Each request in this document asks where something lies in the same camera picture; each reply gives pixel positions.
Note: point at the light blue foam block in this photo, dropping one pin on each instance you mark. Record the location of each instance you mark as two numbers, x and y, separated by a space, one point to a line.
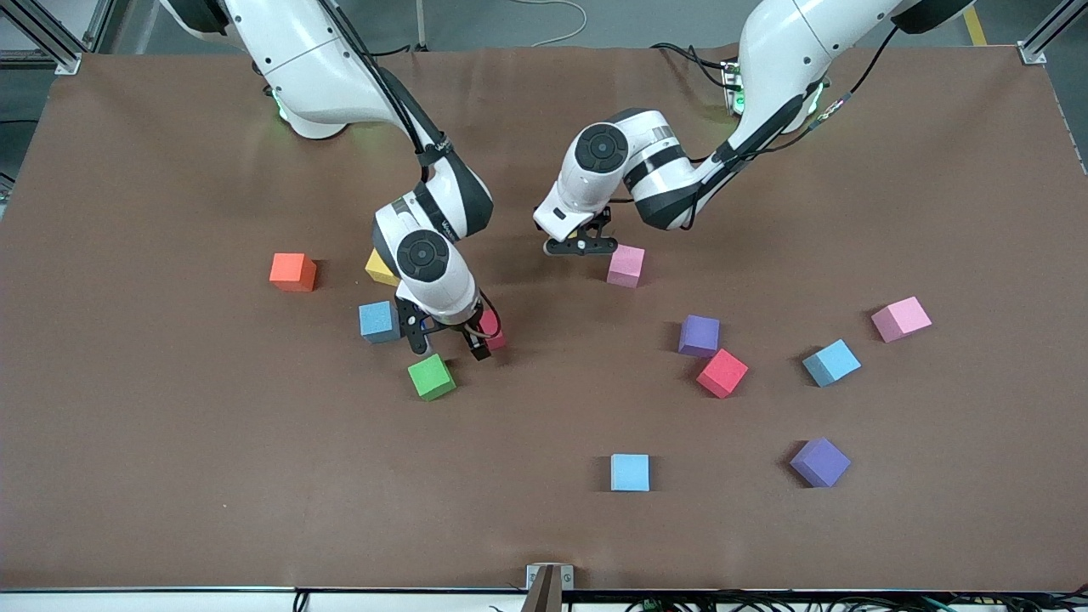
630 473

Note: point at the pink foam block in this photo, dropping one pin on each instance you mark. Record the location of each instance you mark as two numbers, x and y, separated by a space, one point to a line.
626 265
901 319

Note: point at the orange foam block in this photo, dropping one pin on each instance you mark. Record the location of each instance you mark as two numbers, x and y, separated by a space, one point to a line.
291 270

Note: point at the brown table mat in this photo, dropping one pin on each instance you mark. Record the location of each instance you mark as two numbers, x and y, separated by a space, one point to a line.
255 510

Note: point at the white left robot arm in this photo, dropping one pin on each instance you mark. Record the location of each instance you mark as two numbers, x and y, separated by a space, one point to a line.
778 51

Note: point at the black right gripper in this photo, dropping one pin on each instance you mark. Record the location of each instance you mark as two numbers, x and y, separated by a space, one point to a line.
473 335

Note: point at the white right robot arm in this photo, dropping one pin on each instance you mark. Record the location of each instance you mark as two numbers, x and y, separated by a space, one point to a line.
306 59

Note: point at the purple foam block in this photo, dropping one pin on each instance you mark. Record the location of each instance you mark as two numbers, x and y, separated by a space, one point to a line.
820 461
699 335

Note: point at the white table edge rail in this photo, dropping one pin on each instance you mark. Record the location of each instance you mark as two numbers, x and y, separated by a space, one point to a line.
127 603

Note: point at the small metal bracket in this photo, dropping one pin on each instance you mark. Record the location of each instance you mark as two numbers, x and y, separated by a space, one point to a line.
565 576

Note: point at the aluminium frame post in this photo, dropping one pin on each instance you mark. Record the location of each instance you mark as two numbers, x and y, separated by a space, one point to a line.
38 30
1050 32

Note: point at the red foam block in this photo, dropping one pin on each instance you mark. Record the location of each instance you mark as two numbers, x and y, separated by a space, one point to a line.
496 327
722 372

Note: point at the brown pole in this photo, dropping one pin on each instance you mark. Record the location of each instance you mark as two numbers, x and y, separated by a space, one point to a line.
544 595

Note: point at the green foam block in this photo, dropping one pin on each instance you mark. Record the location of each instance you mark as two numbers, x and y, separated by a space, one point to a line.
431 376

